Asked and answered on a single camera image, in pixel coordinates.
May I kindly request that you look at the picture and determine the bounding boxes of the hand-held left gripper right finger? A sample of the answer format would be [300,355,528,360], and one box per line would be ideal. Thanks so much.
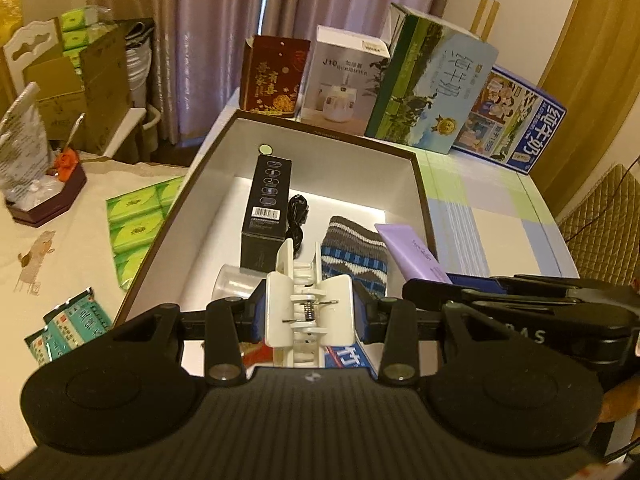
[352,282,496,387]

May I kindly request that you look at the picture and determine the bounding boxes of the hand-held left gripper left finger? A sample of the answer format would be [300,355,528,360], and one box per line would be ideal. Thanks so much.
[107,280,268,387]

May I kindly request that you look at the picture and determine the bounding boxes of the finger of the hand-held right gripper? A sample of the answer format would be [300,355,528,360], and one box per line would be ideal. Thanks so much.
[402,279,583,313]
[444,272,632,294]

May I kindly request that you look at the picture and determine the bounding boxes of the white hair claw clip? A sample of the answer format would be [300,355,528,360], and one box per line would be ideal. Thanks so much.
[264,240,357,368]

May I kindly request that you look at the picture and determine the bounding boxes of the clear plastic cup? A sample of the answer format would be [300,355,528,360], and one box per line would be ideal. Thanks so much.
[212,264,268,302]

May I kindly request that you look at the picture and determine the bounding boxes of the purple packet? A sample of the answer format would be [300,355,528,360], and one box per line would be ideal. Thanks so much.
[375,222,451,285]

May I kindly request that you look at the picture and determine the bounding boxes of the brown striped knitted sock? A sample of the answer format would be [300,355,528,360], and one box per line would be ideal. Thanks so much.
[320,216,391,301]

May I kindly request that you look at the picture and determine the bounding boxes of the black product box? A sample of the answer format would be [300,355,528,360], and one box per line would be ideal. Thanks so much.
[240,155,293,273]

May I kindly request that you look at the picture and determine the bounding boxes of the black cable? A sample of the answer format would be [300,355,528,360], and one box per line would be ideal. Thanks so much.
[285,194,311,256]

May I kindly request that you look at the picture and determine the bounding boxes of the brown storage box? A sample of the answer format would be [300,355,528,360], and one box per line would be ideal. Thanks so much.
[114,109,441,376]

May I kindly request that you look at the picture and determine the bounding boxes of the person's right forearm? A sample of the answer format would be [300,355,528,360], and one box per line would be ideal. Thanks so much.
[600,385,640,428]

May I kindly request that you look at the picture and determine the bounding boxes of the blue white printed box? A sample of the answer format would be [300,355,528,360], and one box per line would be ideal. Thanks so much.
[322,342,381,378]

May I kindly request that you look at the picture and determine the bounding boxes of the red packet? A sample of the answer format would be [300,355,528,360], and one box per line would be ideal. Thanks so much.
[240,342,276,366]

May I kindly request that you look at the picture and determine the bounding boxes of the checked tablecloth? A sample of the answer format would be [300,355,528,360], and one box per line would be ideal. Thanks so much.
[417,147,581,281]

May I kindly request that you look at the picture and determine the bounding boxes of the quilted beige chair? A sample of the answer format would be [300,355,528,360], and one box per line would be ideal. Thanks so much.
[555,162,640,281]

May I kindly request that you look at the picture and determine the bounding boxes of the bundle of green tissue packs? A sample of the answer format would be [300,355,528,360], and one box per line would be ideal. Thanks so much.
[106,176,186,291]

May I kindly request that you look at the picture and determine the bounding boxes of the blue milk carton box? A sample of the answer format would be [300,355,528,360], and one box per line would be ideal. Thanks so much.
[452,65,568,176]

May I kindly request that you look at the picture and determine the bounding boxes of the teal medicine packet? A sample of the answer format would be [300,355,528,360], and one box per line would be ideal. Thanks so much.
[42,287,113,356]
[25,327,57,366]

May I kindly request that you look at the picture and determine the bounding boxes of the green milk carton box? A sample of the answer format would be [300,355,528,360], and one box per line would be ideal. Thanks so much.
[365,2,500,155]

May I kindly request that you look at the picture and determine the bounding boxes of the red gold patterned box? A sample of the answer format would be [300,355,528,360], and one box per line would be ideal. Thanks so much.
[239,35,311,120]

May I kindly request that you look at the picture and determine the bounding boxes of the dark red octagonal box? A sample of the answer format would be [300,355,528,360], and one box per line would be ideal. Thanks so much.
[5,162,88,228]

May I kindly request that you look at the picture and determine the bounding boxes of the white humidifier box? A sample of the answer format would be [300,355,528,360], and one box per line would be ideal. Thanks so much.
[300,25,392,136]

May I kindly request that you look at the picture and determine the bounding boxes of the orange flower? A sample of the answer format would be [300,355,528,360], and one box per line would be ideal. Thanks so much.
[52,149,81,181]

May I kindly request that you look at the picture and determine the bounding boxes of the wooden strips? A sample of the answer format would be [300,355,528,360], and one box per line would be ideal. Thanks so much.
[475,0,501,43]

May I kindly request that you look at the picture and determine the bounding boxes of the cardboard box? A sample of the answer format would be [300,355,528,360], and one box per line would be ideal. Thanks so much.
[25,27,133,153]

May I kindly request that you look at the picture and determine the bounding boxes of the paper shopping bag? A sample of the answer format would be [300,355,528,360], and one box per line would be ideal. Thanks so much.
[115,17,156,111]

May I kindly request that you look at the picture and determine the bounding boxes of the clear printed plastic bag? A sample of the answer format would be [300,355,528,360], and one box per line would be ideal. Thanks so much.
[0,82,51,206]

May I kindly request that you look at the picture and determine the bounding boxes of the pinkish curtain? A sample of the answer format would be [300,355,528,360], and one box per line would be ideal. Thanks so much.
[85,0,461,146]

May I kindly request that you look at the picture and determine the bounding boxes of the white chair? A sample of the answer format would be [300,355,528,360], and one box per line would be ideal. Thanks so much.
[0,17,161,161]

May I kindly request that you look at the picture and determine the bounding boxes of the yellow plastic bag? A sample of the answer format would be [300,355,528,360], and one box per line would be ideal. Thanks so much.
[0,0,23,51]

